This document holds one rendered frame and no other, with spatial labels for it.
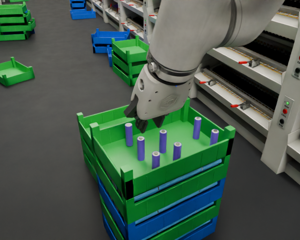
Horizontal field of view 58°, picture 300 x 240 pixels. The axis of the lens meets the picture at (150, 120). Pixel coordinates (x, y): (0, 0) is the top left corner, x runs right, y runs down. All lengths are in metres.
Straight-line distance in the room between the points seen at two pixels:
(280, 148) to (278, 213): 0.25
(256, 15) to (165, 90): 0.17
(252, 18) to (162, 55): 0.13
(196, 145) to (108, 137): 0.23
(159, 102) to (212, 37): 0.15
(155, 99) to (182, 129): 0.35
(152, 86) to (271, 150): 0.84
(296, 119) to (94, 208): 0.78
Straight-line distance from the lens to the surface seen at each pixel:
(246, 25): 0.41
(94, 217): 0.99
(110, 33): 2.58
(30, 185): 1.16
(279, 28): 1.09
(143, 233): 0.71
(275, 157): 1.19
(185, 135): 0.77
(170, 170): 0.61
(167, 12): 0.37
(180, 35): 0.37
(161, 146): 0.68
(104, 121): 1.12
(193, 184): 0.70
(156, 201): 0.65
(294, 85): 1.05
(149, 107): 0.47
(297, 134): 1.13
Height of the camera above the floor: 0.77
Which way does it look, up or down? 33 degrees down
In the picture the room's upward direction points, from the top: straight up
